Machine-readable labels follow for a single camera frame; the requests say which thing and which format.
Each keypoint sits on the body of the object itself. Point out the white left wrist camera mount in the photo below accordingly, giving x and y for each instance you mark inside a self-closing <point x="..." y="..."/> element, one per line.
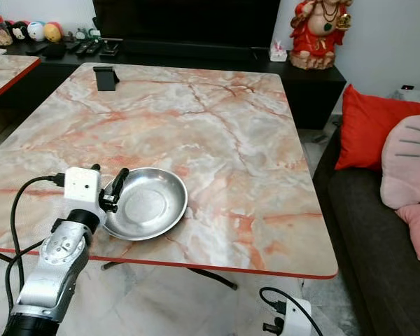
<point x="82" y="189"/>

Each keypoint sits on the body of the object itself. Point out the black phone stand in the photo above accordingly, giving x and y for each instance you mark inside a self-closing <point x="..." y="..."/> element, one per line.
<point x="106" y="78"/>

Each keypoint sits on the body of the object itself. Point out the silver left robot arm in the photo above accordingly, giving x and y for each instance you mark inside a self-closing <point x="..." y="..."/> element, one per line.
<point x="52" y="273"/>

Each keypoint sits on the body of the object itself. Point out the small white pink box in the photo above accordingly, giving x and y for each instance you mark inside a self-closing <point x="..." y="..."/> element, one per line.
<point x="278" y="51"/>

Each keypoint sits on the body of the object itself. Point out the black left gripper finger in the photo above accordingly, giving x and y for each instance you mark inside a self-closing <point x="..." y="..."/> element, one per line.
<point x="95" y="167"/>
<point x="120" y="182"/>

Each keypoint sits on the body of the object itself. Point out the red cushion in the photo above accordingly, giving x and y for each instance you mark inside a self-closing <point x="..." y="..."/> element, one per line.
<point x="364" y="126"/>

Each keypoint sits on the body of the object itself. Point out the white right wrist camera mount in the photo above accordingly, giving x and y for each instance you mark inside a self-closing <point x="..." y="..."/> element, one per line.
<point x="298" y="318"/>

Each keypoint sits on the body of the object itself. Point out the black white ball toy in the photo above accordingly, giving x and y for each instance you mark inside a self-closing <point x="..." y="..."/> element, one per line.
<point x="19" y="30"/>

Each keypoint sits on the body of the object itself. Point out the black table leg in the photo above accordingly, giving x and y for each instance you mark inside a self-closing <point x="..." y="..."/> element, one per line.
<point x="213" y="278"/>

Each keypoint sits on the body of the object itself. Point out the white blue ball toy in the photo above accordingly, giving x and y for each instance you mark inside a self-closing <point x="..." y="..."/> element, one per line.
<point x="36" y="31"/>

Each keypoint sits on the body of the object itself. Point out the round stainless steel plate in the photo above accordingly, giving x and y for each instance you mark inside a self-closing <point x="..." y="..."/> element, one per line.
<point x="150" y="203"/>

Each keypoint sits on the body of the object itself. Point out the red laughing buddha statue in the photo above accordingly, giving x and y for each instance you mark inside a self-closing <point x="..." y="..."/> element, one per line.
<point x="318" y="31"/>

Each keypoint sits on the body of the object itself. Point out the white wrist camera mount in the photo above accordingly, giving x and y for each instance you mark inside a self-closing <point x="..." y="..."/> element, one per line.
<point x="82" y="189"/>
<point x="298" y="318"/>

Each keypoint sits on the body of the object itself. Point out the large pink plush cushion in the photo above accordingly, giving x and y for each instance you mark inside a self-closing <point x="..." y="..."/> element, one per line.
<point x="409" y="164"/>

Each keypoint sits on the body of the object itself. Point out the dark grey sofa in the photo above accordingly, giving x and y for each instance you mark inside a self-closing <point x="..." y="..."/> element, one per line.
<point x="371" y="238"/>

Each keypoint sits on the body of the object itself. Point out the yellow orange ball toy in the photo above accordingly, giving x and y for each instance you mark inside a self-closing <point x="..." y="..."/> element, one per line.
<point x="52" y="32"/>

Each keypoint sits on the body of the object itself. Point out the black flat television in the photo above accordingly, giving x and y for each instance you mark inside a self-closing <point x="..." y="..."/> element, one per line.
<point x="185" y="21"/>

